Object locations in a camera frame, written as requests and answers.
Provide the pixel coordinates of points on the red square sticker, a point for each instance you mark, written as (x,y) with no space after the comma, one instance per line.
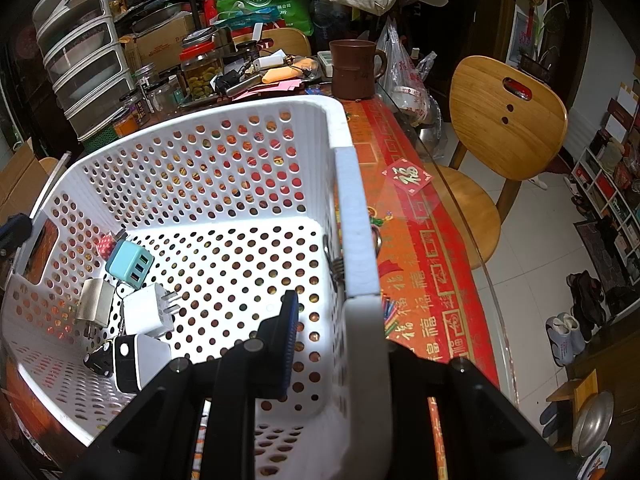
(406,176)

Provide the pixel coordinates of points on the small wooden stool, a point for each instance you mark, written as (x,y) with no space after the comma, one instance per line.
(582,390)

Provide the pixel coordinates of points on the glass jar with red lid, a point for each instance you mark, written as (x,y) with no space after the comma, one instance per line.
(202,77)

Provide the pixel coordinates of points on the light blue USB charger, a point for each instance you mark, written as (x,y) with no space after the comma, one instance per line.
(131,262)

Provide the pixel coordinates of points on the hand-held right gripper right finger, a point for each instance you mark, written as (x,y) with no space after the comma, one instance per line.
(425,380)

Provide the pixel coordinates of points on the clear plastic bag with bowl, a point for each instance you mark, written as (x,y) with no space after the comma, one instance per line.
(405,75)

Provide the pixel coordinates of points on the large cardboard box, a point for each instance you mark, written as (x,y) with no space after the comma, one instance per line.
(20,175)

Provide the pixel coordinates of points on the painted round plate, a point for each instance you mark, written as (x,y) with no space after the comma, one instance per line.
(595,462)

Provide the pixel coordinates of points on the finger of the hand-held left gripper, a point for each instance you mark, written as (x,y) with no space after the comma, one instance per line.
(14,232)

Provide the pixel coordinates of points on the red checkered charger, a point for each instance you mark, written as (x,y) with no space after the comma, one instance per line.
(106,247)

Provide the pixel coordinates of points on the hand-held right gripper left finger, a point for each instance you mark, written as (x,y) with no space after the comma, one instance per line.
(290,340)

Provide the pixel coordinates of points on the white perforated plastic basket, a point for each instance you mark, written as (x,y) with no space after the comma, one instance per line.
(225,255)

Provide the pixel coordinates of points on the white cube shelf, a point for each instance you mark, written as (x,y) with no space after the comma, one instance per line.
(610,200)

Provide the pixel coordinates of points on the small white box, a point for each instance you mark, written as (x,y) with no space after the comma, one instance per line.
(325,62)

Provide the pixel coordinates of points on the brown ceramic mug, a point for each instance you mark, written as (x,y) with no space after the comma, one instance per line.
(355,72)

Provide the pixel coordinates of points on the clear plastic drawer unit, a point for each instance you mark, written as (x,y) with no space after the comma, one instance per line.
(82,60)

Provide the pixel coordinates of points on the blue slippers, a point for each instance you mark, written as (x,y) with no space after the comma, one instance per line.
(550,420)

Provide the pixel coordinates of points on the white plug charger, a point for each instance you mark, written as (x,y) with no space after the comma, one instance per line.
(147,312)

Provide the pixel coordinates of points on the potted plant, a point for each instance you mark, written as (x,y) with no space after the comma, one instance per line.
(537,62)

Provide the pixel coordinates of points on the red printed tablecloth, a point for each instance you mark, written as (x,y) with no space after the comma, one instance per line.
(430,270)

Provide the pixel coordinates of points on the dark floor mat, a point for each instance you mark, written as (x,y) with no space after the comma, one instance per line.
(602,255)

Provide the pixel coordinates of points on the small glass jar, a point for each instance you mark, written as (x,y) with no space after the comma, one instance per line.
(146,77)

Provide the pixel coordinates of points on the metal basin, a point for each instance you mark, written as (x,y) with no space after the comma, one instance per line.
(592,422)

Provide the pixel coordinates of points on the dark shoes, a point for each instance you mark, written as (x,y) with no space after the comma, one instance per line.
(586,297)

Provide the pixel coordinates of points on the black and white charger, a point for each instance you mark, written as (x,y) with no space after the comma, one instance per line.
(142,362)

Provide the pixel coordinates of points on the beige charger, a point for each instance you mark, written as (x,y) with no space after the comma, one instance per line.
(95,305)

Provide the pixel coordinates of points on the white slippers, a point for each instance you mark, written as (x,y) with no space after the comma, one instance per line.
(565,337)

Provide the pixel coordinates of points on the orange jar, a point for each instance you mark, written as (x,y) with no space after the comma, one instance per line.
(127,122)

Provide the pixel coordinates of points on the orange cloth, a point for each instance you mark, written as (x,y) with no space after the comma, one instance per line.
(280,76)

